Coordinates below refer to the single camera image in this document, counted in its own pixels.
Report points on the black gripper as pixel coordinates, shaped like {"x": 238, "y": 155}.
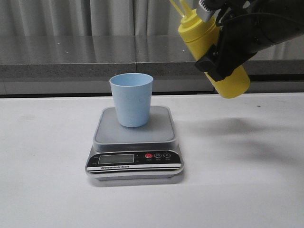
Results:
{"x": 262, "y": 24}

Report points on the yellow squeeze bottle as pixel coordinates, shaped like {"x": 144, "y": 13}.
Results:
{"x": 199, "y": 32}

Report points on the light blue plastic cup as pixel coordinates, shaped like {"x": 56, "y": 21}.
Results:
{"x": 132, "y": 98}

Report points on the silver electronic kitchen scale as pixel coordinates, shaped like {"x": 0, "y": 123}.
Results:
{"x": 148, "y": 154}

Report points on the grey stone counter ledge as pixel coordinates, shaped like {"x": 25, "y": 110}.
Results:
{"x": 83, "y": 65}

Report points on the grey curtain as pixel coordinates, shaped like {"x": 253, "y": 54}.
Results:
{"x": 90, "y": 17}

